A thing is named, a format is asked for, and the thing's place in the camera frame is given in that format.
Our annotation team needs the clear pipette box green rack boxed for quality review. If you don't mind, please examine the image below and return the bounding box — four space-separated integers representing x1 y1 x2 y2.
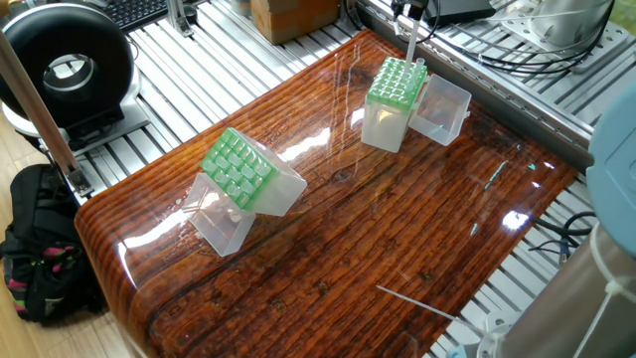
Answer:
360 57 473 153
179 126 309 258

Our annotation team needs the cardboard box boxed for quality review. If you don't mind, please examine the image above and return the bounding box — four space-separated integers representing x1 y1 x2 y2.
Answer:
248 0 344 46

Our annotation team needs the black keyboard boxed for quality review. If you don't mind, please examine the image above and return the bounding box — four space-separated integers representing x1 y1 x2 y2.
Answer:
99 0 170 29

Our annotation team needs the thin white plastic strip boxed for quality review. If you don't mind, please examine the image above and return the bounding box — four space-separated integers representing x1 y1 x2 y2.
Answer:
375 284 468 321

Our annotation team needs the brown wooden pole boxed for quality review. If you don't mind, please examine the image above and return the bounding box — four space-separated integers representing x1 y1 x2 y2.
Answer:
0 35 90 195

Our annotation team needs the black backpack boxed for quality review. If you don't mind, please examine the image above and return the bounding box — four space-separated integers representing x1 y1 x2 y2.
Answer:
0 164 105 324

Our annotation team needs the silver metal bracket post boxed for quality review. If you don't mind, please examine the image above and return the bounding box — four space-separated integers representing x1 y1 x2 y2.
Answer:
167 0 200 39

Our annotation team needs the black loose cable with plug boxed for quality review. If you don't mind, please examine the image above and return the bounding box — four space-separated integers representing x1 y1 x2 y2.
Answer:
527 212 599 266

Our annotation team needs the black round ring device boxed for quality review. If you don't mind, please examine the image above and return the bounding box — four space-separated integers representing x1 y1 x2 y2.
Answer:
0 5 140 150

